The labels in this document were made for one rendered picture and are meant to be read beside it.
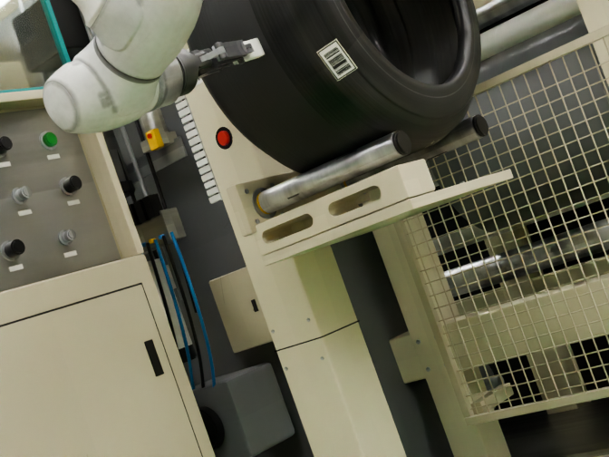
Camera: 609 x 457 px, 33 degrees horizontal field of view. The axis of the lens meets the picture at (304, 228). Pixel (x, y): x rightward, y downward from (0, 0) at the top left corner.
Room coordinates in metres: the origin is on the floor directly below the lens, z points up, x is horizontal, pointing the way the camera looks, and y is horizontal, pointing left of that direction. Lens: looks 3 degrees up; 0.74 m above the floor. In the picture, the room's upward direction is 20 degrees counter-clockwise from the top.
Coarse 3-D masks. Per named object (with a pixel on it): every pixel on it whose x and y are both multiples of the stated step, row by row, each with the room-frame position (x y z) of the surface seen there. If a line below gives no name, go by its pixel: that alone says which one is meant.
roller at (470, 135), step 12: (468, 120) 1.96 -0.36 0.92; (480, 120) 1.96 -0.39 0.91; (456, 132) 1.97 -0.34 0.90; (468, 132) 1.96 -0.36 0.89; (480, 132) 1.95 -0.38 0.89; (444, 144) 2.00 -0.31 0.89; (456, 144) 1.99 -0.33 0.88; (408, 156) 2.05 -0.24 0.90; (420, 156) 2.04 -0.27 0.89; (432, 156) 2.03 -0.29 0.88; (384, 168) 2.09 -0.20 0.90; (348, 180) 2.15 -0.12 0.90
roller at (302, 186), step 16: (368, 144) 1.78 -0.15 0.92; (384, 144) 1.74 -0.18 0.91; (400, 144) 1.73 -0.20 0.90; (336, 160) 1.82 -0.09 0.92; (352, 160) 1.79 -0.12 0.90; (368, 160) 1.77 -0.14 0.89; (384, 160) 1.76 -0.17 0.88; (304, 176) 1.87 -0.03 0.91; (320, 176) 1.84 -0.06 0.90; (336, 176) 1.82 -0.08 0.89; (352, 176) 1.81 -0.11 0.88; (272, 192) 1.92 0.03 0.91; (288, 192) 1.89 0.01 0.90; (304, 192) 1.88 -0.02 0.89; (272, 208) 1.93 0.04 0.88
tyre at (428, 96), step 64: (256, 0) 1.67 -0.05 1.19; (320, 0) 1.65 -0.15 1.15; (384, 0) 2.18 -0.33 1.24; (448, 0) 2.10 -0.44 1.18; (256, 64) 1.71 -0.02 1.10; (320, 64) 1.67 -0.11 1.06; (384, 64) 1.72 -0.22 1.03; (448, 64) 2.09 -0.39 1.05; (256, 128) 1.80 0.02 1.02; (320, 128) 1.76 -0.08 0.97; (384, 128) 1.76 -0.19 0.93; (448, 128) 1.89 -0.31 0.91
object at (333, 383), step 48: (192, 96) 2.09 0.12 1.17; (240, 144) 2.04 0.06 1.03; (240, 240) 2.10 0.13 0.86; (288, 288) 2.05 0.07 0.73; (336, 288) 2.10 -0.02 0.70; (288, 336) 2.07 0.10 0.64; (336, 336) 2.06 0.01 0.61; (336, 384) 2.03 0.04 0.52; (336, 432) 2.05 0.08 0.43; (384, 432) 2.09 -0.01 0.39
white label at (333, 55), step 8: (336, 40) 1.64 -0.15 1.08; (328, 48) 1.65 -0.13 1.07; (336, 48) 1.65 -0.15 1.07; (320, 56) 1.66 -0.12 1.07; (328, 56) 1.66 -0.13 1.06; (336, 56) 1.66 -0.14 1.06; (344, 56) 1.66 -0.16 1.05; (328, 64) 1.66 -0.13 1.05; (336, 64) 1.66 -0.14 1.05; (344, 64) 1.66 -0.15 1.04; (352, 64) 1.66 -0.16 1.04; (336, 72) 1.67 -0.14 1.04; (344, 72) 1.67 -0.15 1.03
